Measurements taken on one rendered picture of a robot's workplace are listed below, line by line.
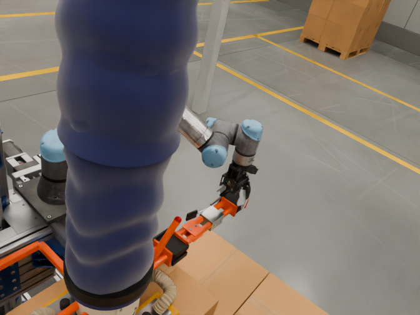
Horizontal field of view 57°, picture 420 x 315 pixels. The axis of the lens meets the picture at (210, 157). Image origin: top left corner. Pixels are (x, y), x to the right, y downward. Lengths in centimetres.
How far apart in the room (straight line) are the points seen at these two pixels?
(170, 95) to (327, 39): 722
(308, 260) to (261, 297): 112
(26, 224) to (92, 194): 75
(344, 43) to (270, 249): 539
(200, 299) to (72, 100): 86
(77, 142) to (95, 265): 33
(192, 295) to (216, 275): 60
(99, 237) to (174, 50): 43
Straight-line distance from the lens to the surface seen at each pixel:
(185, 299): 132
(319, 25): 786
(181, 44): 62
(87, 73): 63
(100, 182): 74
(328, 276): 295
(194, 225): 134
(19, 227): 151
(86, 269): 95
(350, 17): 762
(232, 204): 145
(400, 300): 313
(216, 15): 391
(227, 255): 202
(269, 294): 194
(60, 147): 132
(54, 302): 128
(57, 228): 147
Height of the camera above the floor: 202
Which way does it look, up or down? 34 degrees down
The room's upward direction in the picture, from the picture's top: 14 degrees clockwise
